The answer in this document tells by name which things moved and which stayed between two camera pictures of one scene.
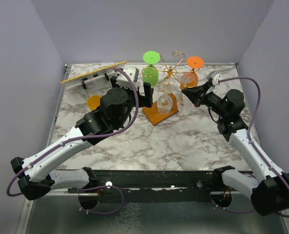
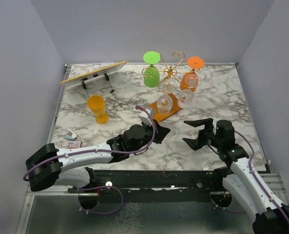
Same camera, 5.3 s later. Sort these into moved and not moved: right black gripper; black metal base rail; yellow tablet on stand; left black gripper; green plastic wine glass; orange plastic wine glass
Moved: left black gripper; right black gripper
Not moved: orange plastic wine glass; yellow tablet on stand; black metal base rail; green plastic wine glass
